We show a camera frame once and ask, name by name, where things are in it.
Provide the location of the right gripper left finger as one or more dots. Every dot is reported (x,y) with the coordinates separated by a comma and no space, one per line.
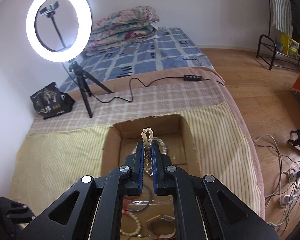
(92,207)

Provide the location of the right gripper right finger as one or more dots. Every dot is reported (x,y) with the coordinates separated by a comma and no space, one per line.
(204,208)

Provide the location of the brown leather watch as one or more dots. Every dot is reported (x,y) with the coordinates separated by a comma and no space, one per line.
(161,227)

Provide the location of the dark blue bangle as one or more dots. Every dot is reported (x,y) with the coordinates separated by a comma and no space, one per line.
(146,198)

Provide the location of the red cord jade pendant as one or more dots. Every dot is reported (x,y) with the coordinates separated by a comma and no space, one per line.
(126,202)

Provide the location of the brown cardboard box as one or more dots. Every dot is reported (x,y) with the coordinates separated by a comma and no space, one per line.
(175,132)

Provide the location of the yellow striped blanket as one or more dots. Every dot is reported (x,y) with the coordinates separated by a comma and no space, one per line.
(50,161)

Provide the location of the beige plaid blanket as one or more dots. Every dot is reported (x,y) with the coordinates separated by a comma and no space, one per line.
(135,102)

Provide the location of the black tripod stand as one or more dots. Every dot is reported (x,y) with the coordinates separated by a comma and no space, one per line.
(81,76)

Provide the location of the blue patterned bed sheet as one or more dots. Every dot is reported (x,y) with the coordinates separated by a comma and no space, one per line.
(170,48)

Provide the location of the black clothes rack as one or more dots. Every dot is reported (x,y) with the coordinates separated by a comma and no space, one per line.
(269,48)

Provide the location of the yellow box on rack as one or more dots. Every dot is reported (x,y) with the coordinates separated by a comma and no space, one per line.
(290,47)

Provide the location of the folded floral quilt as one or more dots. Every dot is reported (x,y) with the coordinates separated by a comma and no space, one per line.
(122,28)

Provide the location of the black phone holder clamp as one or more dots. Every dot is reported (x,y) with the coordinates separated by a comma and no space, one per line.
(50,13)

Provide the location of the striped hanging cloth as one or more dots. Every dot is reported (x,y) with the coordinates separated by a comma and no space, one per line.
(281,16)

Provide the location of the power strip with cables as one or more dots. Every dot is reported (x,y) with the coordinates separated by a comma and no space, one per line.
(285,194)

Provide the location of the white ring light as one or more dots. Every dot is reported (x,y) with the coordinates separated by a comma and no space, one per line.
(74,21)

